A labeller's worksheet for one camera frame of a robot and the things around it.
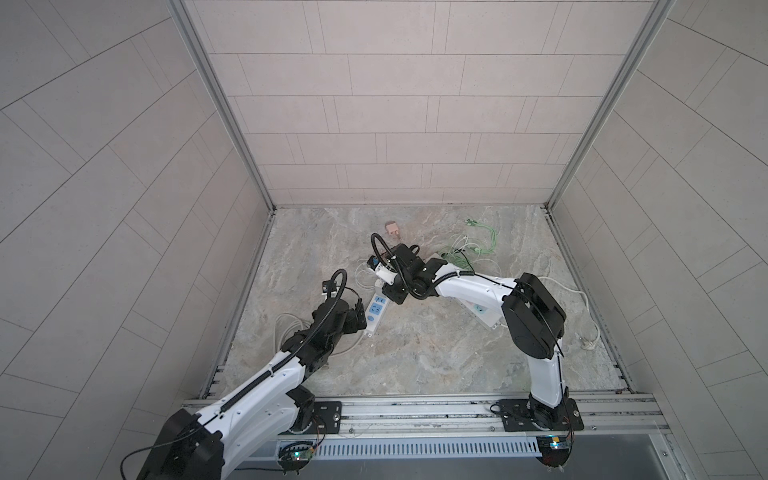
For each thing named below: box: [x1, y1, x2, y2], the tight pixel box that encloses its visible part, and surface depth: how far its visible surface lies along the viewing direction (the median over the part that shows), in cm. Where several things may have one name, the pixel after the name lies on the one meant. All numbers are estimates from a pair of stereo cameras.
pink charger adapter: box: [384, 221, 399, 235], surface depth 111 cm
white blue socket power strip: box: [365, 292, 388, 338], surface depth 88 cm
